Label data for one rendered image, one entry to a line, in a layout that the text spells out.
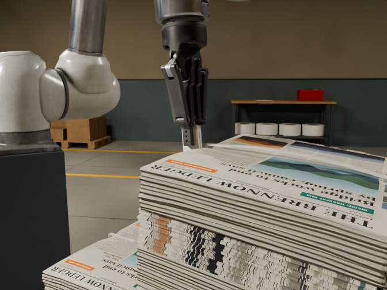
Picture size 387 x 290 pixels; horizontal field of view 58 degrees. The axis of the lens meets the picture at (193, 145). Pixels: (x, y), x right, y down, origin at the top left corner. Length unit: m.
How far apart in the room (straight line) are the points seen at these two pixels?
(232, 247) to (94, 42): 0.84
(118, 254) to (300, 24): 6.75
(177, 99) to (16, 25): 8.27
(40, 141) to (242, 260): 0.76
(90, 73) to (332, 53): 6.48
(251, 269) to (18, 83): 0.80
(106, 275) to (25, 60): 0.61
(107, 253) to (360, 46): 6.96
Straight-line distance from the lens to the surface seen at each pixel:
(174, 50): 0.57
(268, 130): 6.54
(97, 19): 1.11
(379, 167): 0.61
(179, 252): 0.46
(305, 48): 7.24
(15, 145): 1.04
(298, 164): 0.54
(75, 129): 6.87
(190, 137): 0.58
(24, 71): 1.04
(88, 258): 0.79
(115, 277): 0.71
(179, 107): 0.56
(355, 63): 7.41
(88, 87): 1.10
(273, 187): 0.41
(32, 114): 1.04
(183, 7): 0.57
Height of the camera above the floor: 1.18
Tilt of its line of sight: 10 degrees down
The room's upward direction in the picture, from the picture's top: straight up
